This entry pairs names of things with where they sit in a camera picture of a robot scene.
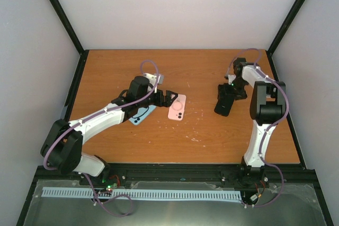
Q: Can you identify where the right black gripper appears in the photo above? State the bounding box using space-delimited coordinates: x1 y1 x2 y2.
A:
217 78 247 101

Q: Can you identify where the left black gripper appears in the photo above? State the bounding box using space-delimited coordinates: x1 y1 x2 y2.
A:
138 89 179 108

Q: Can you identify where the black phone case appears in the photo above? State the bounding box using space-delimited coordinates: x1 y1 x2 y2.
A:
214 94 235 116

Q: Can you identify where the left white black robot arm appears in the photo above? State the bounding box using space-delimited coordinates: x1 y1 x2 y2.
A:
40 75 178 185

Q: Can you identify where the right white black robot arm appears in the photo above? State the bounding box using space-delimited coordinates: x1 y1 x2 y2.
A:
214 57 289 187

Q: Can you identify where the pink phone case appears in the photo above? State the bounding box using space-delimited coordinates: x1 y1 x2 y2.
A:
167 94 186 121

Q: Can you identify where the light blue phone case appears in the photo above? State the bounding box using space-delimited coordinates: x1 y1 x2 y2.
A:
129 105 156 125

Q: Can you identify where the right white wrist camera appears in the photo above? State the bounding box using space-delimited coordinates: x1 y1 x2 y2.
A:
225 74 236 85

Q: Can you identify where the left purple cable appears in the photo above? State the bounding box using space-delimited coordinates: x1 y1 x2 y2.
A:
42 60 159 170

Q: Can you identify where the purple cable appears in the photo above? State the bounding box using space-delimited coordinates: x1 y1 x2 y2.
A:
42 60 159 170
227 48 290 208

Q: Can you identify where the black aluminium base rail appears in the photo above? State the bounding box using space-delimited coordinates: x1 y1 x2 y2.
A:
33 163 320 190

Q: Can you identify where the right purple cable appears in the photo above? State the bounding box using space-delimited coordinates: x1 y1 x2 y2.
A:
227 48 290 208

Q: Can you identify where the metal base plate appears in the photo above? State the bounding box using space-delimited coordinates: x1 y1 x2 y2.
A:
19 180 331 225

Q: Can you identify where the right black frame post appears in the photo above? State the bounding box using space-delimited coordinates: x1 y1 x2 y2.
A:
267 0 323 54

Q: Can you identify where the black frame post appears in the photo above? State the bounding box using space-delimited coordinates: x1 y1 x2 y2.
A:
267 0 323 54
33 0 86 55

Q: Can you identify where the light blue slotted cable duct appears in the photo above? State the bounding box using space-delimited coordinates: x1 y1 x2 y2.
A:
41 187 242 203

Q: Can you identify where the left black frame post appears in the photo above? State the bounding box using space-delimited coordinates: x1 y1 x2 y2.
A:
33 0 86 55

